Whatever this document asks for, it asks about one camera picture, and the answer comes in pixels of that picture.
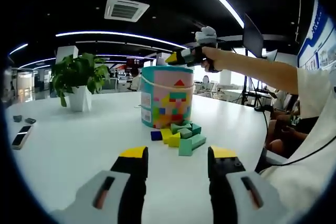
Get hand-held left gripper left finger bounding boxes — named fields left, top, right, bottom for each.
left=49, top=146, right=149, bottom=224

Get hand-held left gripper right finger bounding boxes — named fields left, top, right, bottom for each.
left=207, top=145, right=292, bottom=224

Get pink toy storage bucket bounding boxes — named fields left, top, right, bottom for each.
left=140, top=65, right=195, bottom=130

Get pile of toy blocks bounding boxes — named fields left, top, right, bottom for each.
left=160, top=120, right=207, bottom=156

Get person's right hand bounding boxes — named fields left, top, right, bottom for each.
left=201, top=46, right=224, bottom=74

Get long ceiling light strip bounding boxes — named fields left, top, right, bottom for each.
left=183, top=0, right=245, bottom=28

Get black screen panel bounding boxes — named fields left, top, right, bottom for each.
left=243, top=13, right=265, bottom=58

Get red display screen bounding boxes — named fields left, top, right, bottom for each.
left=126, top=58, right=144, bottom=68

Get white armrest office chair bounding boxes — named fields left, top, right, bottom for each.
left=256, top=146, right=288, bottom=175

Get person's bare legs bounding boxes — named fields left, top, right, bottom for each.
left=265, top=112, right=310, bottom=155

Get white table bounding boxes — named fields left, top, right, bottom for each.
left=4, top=91, right=271, bottom=224

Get black tripod stand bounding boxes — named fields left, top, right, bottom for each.
left=241, top=56, right=263, bottom=106

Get curved ceiling light strip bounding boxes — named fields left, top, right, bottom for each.
left=55, top=30, right=187, bottom=49

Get ceiling air conditioner unit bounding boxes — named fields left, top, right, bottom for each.
left=104, top=0, right=150, bottom=23

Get green potted plant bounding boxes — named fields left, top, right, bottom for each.
left=50, top=52, right=111, bottom=112

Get smartphone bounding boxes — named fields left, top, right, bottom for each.
left=10, top=125, right=34, bottom=151

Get white square pillar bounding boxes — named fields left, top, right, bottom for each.
left=55, top=45, right=79, bottom=65

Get person in white shirt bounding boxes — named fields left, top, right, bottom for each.
left=258, top=68, right=336, bottom=224

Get short ceiling light strip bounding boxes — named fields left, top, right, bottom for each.
left=19, top=57, right=57, bottom=69

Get black cable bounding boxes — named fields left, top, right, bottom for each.
left=261, top=108, right=336, bottom=167

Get blue white wall display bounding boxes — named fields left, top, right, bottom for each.
left=296, top=0, right=336, bottom=71

